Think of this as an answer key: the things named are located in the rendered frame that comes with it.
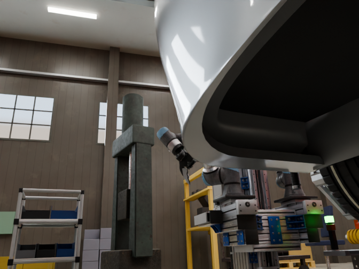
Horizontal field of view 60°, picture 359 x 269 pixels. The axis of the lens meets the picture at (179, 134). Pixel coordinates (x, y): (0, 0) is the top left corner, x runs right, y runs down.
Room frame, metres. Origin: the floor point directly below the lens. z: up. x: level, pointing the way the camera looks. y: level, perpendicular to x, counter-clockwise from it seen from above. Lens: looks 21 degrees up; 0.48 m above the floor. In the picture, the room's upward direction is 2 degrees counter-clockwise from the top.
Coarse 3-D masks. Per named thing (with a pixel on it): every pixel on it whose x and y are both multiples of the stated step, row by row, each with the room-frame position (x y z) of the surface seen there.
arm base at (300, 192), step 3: (285, 186) 2.32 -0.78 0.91; (288, 186) 2.29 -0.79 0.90; (291, 186) 2.27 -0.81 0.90; (285, 189) 2.32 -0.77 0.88; (288, 189) 2.28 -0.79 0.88; (291, 189) 2.27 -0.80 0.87; (297, 189) 2.26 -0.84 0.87; (300, 189) 2.27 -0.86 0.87; (285, 192) 2.31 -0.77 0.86; (288, 192) 2.28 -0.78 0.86; (291, 192) 2.27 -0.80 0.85; (294, 192) 2.26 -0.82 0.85; (297, 192) 2.25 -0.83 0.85; (300, 192) 2.26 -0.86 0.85; (303, 192) 2.30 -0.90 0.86; (285, 195) 2.30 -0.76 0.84; (288, 195) 2.28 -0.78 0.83; (294, 195) 2.25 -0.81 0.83; (297, 195) 2.25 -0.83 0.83; (300, 195) 2.25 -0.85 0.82; (303, 195) 2.26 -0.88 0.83
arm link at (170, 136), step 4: (164, 128) 1.60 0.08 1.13; (160, 132) 1.60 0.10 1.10; (164, 132) 1.59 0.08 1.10; (168, 132) 1.60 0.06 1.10; (172, 132) 1.63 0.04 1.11; (160, 136) 1.61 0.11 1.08; (164, 136) 1.59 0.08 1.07; (168, 136) 1.59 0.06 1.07; (172, 136) 1.59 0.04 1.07; (164, 140) 1.60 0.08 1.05; (168, 140) 1.59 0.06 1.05; (164, 144) 1.62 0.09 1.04
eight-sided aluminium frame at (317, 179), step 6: (312, 174) 1.31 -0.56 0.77; (318, 174) 1.28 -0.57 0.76; (312, 180) 1.31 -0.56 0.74; (318, 180) 1.29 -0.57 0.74; (318, 186) 1.32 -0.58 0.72; (324, 186) 1.32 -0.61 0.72; (324, 192) 1.32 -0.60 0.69; (330, 192) 1.34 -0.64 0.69; (330, 198) 1.33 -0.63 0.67; (336, 204) 1.34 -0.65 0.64; (342, 210) 1.35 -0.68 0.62; (348, 216) 1.35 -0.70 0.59
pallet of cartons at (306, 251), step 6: (306, 246) 8.32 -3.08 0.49; (288, 252) 8.28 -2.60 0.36; (294, 252) 8.28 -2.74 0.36; (300, 252) 8.29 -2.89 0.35; (306, 252) 8.31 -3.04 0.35; (312, 258) 8.32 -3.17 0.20; (282, 264) 8.62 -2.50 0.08; (288, 264) 8.25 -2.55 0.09; (300, 264) 9.04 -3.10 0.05; (306, 264) 8.67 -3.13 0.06; (312, 264) 8.31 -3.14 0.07
